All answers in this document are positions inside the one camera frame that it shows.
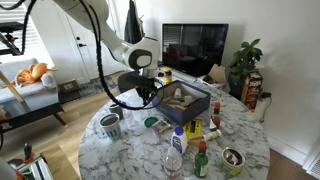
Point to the white window blinds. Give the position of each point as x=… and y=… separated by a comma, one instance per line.
x=30, y=36

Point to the green round lid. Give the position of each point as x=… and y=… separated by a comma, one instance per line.
x=150, y=122

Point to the blue shoe box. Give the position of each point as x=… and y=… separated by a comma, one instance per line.
x=186, y=115

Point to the wooden block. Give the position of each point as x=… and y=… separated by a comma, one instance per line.
x=195, y=138

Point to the small plastic cup dark contents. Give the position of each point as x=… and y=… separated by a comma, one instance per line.
x=116, y=111

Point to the white purple sauce packet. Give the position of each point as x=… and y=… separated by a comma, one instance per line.
x=161, y=126

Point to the green tin can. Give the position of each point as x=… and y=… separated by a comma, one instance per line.
x=231, y=168

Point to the black power adapter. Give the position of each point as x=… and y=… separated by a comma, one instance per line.
x=265, y=96

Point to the green glass sauce bottle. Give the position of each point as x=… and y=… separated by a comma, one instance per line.
x=201, y=165

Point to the dark grey chair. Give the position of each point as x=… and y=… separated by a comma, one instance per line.
x=126, y=81

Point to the small cardboard floor box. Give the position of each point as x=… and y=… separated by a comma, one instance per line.
x=69, y=86

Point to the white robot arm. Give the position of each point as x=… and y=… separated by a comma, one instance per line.
x=100, y=20

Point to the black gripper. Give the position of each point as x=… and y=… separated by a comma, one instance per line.
x=146, y=81

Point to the clear plastic water bottle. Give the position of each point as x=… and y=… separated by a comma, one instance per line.
x=173, y=165

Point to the dark hanging coat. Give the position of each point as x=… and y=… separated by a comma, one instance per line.
x=133, y=28

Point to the yellow lid vitamin bottle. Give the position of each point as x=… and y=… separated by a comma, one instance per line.
x=167, y=77

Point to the silver metal cup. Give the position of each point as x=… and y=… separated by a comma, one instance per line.
x=111, y=130

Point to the white entry door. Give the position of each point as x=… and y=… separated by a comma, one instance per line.
x=90, y=56

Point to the black flat screen television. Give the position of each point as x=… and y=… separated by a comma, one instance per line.
x=195, y=50

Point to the green potted plant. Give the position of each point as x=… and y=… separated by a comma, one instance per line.
x=245, y=60

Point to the open brown cardboard box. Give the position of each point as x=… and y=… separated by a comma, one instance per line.
x=216, y=74

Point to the white television stand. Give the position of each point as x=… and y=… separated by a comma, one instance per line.
x=181, y=75

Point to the small white bottle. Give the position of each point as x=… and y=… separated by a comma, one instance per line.
x=177, y=93

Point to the red cap hot sauce bottle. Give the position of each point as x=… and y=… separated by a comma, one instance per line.
x=215, y=120

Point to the grey sofa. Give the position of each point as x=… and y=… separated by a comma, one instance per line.
x=20, y=96

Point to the orange stuffed toy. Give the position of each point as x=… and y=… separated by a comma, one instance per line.
x=33, y=71

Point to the orange Jenga game box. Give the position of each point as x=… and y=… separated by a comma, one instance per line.
x=251, y=90

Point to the white bottle blue cap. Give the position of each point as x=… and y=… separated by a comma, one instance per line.
x=179, y=141

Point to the dark patterned rug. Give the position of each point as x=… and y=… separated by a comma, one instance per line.
x=96, y=86

